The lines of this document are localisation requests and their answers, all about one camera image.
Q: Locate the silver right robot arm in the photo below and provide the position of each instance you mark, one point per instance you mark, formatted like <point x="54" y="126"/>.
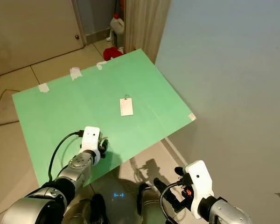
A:
<point x="228" y="212"/>

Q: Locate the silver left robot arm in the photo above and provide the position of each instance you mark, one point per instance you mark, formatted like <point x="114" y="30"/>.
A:
<point x="37" y="210"/>

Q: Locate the robot right leg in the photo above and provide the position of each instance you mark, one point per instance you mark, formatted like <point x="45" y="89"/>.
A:
<point x="151" y="212"/>

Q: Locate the robot leg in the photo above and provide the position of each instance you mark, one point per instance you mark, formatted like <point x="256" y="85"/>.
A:
<point x="151" y="212"/>
<point x="93" y="212"/>

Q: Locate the green table board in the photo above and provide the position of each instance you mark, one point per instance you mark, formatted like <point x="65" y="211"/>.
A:
<point x="88" y="107"/>

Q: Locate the white tape piece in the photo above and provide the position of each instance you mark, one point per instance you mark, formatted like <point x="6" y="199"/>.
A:
<point x="99" y="66"/>
<point x="192" y="116"/>
<point x="43" y="87"/>
<point x="75" y="73"/>

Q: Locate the robot left leg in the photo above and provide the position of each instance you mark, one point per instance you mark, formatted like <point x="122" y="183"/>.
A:
<point x="93" y="212"/>

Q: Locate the red cloth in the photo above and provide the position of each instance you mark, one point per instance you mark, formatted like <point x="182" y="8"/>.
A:
<point x="112" y="52"/>

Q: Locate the metal door knob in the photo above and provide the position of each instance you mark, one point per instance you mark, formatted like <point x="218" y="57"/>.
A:
<point x="77" y="37"/>

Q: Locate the white jug with red cap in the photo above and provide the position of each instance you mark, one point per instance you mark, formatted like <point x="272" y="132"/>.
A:
<point x="117" y="28"/>

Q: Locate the beige door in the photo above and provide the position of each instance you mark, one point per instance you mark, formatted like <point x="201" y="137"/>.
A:
<point x="32" y="28"/>

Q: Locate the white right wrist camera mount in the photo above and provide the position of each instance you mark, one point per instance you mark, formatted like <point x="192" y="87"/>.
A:
<point x="199" y="182"/>

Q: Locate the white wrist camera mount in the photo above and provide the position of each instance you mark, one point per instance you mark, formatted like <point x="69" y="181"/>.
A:
<point x="199" y="182"/>
<point x="91" y="136"/>

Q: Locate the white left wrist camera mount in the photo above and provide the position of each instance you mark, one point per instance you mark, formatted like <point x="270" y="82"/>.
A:
<point x="91" y="136"/>

